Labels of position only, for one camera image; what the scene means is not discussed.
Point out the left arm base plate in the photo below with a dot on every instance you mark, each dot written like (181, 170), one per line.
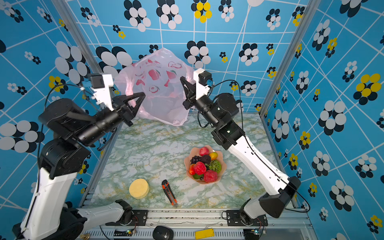
(132, 218)

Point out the aluminium front rail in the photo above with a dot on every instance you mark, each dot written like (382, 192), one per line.
(225, 224)

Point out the pink plastic bag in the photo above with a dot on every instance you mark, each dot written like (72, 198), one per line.
(158, 77)

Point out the yellow tag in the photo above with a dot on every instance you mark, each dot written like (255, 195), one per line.
(203, 234)

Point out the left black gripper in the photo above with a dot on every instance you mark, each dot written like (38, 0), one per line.
(126, 114)

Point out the dark brown fruit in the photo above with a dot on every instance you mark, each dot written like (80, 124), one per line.
(206, 159)

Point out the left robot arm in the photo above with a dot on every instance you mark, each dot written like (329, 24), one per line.
(49, 216)

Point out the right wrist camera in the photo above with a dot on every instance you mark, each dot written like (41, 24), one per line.
(204, 82)

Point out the yellow round sponge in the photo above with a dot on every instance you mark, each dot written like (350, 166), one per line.
(139, 188)

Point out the green lime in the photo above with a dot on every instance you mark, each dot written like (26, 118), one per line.
(198, 177)

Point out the red orange mango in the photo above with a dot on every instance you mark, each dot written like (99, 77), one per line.
(192, 170)

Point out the red strawberry fruit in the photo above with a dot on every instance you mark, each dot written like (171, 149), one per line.
(200, 168)

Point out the black computer mouse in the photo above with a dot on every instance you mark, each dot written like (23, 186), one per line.
(163, 233)

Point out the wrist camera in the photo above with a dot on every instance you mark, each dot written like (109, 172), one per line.
(101, 84)
(204, 82)

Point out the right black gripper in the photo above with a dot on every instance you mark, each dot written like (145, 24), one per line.
(192, 85)

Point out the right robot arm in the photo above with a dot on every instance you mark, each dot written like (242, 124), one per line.
(219, 113)

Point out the dark grape bunch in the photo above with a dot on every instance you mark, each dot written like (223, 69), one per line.
(195, 159)

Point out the green kiwi half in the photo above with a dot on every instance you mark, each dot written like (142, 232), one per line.
(216, 166)

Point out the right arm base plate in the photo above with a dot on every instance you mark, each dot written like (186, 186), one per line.
(236, 218)

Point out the orange black utility knife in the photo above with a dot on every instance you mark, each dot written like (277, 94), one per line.
(168, 192)

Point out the red peach top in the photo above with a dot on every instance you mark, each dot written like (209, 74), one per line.
(204, 151)

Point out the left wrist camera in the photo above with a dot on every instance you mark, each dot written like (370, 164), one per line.
(101, 84)

